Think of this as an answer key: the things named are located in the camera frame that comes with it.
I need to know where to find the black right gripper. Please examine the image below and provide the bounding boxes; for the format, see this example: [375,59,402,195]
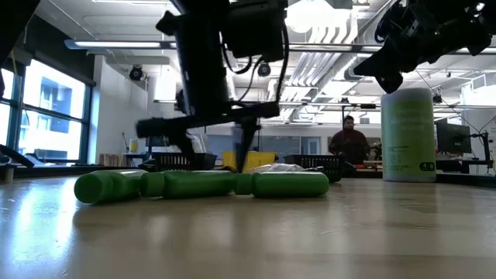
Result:
[354,0,493,94]

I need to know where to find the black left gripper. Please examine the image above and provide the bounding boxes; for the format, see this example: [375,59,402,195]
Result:
[135,22,281,174]

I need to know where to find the bagged white toiletry item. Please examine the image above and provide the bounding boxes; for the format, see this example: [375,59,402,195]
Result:
[188,133,208,155]
[253,162,307,174]

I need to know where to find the small black plastic basket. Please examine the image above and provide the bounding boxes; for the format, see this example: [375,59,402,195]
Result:
[284,153,344,183]
[150,151,218,171]

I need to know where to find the small green bottle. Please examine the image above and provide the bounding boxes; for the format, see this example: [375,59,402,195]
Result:
[235,171,330,199]
[139,170,238,199]
[73,170,146,205]

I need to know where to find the yellow plastic basket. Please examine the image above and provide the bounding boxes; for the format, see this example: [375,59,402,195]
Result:
[221,150,278,174]

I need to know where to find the black computer monitor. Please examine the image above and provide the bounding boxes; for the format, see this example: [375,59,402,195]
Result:
[436,122,473,154]
[146,135,171,148]

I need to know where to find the person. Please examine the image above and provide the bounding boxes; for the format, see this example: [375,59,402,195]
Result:
[328,115,371,166]

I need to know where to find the wooden crate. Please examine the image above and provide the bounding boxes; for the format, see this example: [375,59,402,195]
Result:
[98,153,125,167]

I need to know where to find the long ceiling light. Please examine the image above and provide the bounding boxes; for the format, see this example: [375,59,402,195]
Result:
[64,38,177,50]

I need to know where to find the large window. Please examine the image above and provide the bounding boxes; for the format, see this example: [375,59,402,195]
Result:
[0,57,92,166]

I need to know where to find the black chair armrest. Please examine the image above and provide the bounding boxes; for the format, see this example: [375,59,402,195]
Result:
[0,143,36,170]

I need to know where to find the black aluminium table frame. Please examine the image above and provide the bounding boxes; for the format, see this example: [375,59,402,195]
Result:
[0,164,496,189]

